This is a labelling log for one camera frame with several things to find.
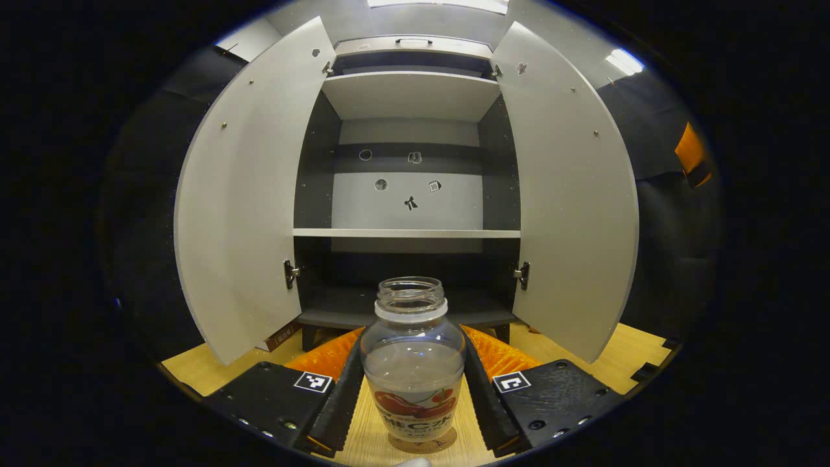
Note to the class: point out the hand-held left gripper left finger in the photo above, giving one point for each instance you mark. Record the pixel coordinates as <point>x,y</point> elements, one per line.
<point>337,402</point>

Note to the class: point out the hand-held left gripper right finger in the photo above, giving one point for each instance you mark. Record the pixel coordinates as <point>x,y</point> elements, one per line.
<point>489,402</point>

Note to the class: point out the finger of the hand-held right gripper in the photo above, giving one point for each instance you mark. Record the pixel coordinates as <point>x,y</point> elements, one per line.
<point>690,149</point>

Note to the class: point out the clear plastic bottle red label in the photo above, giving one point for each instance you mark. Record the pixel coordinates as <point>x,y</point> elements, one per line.
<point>413,363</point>

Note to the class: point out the grey cabinet door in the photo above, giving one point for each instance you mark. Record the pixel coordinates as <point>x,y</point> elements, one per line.
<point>246,194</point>
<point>570,194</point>

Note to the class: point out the grey cabinet shelf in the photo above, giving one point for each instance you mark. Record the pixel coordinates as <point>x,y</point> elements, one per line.
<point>408,233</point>
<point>408,97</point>

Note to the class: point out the grey cabinet drawer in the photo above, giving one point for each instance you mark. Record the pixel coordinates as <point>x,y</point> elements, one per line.
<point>376,48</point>

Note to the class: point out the brown thick book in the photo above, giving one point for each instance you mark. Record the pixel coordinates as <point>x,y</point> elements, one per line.
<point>282,336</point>

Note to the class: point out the narrow ceiling light panel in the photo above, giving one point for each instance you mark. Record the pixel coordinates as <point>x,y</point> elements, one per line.
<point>624,61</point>

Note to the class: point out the large ceiling light panel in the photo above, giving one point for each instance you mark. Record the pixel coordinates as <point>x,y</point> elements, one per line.
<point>441,4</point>

